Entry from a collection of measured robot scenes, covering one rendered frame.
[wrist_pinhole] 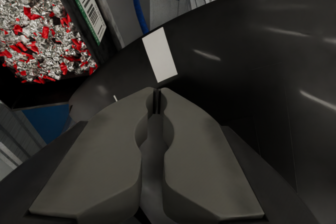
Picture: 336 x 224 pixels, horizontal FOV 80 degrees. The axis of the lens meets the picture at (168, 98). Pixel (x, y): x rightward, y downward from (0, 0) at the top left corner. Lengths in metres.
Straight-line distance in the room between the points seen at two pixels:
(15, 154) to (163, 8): 0.84
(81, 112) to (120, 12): 1.02
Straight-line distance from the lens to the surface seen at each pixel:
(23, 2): 0.25
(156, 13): 1.09
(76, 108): 0.20
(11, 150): 0.55
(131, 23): 1.21
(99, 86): 0.17
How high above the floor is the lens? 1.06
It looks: 42 degrees down
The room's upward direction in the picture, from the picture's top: 180 degrees clockwise
